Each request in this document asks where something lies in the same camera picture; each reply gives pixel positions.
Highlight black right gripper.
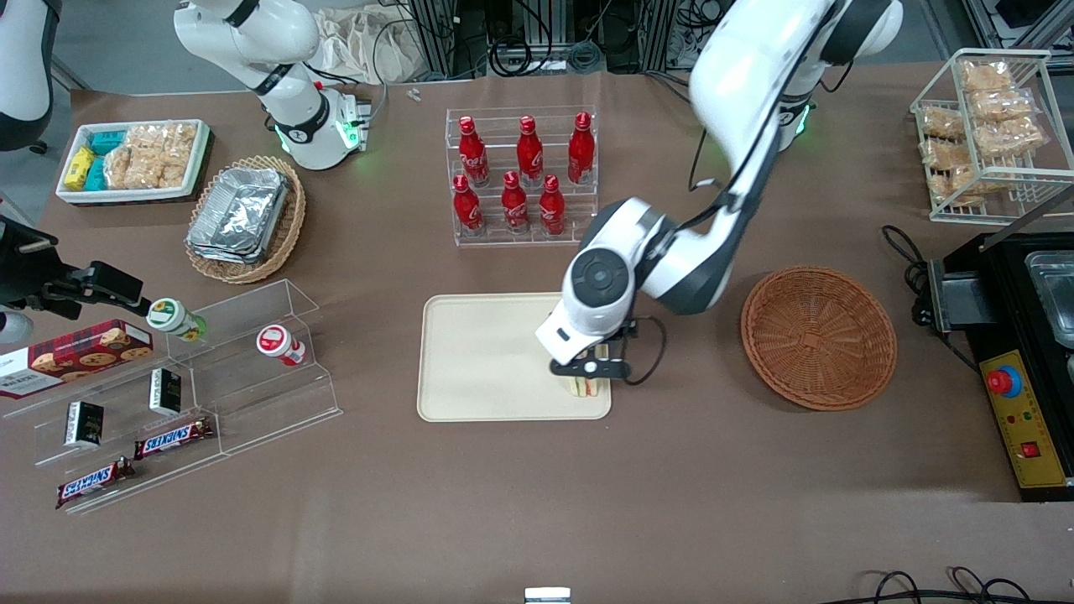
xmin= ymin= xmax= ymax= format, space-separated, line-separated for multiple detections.
xmin=0 ymin=216 xmax=153 ymax=320

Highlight beige plastic tray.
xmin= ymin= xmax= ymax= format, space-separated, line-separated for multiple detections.
xmin=417 ymin=291 xmax=613 ymax=422

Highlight oval light wicker basket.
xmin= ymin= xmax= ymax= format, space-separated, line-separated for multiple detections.
xmin=184 ymin=155 xmax=307 ymax=285

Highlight round brown wicker basket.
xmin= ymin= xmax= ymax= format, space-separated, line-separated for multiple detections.
xmin=740 ymin=266 xmax=899 ymax=412

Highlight red cookie box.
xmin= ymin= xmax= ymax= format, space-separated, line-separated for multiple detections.
xmin=0 ymin=320 xmax=155 ymax=401

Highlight green capped yogurt bottle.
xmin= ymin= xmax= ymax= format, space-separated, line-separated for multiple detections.
xmin=146 ymin=298 xmax=208 ymax=343

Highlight white rectangular snack bin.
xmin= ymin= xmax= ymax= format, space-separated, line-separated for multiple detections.
xmin=55 ymin=119 xmax=211 ymax=205

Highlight small black box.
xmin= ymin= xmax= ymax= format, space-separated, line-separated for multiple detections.
xmin=149 ymin=367 xmax=183 ymax=418
xmin=65 ymin=400 xmax=106 ymax=448

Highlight yellow snack packet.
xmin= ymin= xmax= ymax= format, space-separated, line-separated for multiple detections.
xmin=65 ymin=146 xmax=96 ymax=190

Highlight clear bag of rice crackers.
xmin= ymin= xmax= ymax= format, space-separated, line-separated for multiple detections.
xmin=126 ymin=123 xmax=199 ymax=157
xmin=156 ymin=147 xmax=196 ymax=189
xmin=104 ymin=146 xmax=160 ymax=190

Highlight aluminium foil container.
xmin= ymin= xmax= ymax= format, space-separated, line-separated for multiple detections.
xmin=191 ymin=166 xmax=291 ymax=253
xmin=186 ymin=225 xmax=279 ymax=266

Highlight clear acrylic stepped shelf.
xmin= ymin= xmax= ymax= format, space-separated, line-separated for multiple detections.
xmin=166 ymin=279 xmax=344 ymax=459
xmin=0 ymin=336 xmax=226 ymax=515

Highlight Snickers chocolate bar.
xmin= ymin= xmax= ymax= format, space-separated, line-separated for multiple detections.
xmin=133 ymin=416 xmax=216 ymax=461
xmin=55 ymin=456 xmax=136 ymax=511

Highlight red cola bottle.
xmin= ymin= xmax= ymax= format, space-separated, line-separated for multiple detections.
xmin=516 ymin=116 xmax=545 ymax=188
xmin=452 ymin=174 xmax=486 ymax=237
xmin=457 ymin=116 xmax=491 ymax=188
xmin=501 ymin=171 xmax=532 ymax=237
xmin=567 ymin=112 xmax=597 ymax=186
xmin=538 ymin=174 xmax=567 ymax=238

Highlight red capped yogurt bottle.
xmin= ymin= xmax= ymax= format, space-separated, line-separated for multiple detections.
xmin=256 ymin=324 xmax=308 ymax=368

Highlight clear acrylic bottle rack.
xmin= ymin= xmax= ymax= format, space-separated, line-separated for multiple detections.
xmin=445 ymin=106 xmax=599 ymax=247

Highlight beige cloth bags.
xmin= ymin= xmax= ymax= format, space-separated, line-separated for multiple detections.
xmin=312 ymin=3 xmax=430 ymax=86

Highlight clear bag of fried snacks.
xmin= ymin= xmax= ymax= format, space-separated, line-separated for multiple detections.
xmin=973 ymin=117 xmax=1047 ymax=159
xmin=960 ymin=60 xmax=1014 ymax=92
xmin=968 ymin=87 xmax=1035 ymax=123
xmin=920 ymin=138 xmax=975 ymax=170
xmin=926 ymin=168 xmax=980 ymax=207
xmin=920 ymin=107 xmax=967 ymax=140

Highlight black countertop appliance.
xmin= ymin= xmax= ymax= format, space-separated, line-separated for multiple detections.
xmin=926 ymin=230 xmax=1074 ymax=355

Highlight yellow emergency stop control box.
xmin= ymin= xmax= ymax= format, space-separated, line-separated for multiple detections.
xmin=977 ymin=347 xmax=1074 ymax=503

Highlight steel pan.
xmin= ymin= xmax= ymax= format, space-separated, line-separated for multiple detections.
xmin=1024 ymin=249 xmax=1074 ymax=350

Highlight black left wrist camera cable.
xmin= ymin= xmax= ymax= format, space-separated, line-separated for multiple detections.
xmin=624 ymin=315 xmax=670 ymax=388

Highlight black left arm base cables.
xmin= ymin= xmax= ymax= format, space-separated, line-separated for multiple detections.
xmin=644 ymin=70 xmax=697 ymax=95

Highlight black coiled cable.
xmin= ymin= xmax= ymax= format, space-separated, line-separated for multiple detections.
xmin=488 ymin=29 xmax=556 ymax=79

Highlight black right arm base cable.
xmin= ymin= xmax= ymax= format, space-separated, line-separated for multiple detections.
xmin=309 ymin=62 xmax=392 ymax=128

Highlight aluminium profile frame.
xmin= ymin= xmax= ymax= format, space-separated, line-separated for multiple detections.
xmin=409 ymin=0 xmax=472 ymax=81

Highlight black cable bundle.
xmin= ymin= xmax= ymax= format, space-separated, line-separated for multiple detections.
xmin=670 ymin=0 xmax=733 ymax=47

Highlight black floor cables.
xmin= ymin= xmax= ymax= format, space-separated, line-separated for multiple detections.
xmin=842 ymin=566 xmax=1074 ymax=604

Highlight white wire rack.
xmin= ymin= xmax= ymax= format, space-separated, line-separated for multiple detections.
xmin=910 ymin=48 xmax=1074 ymax=225

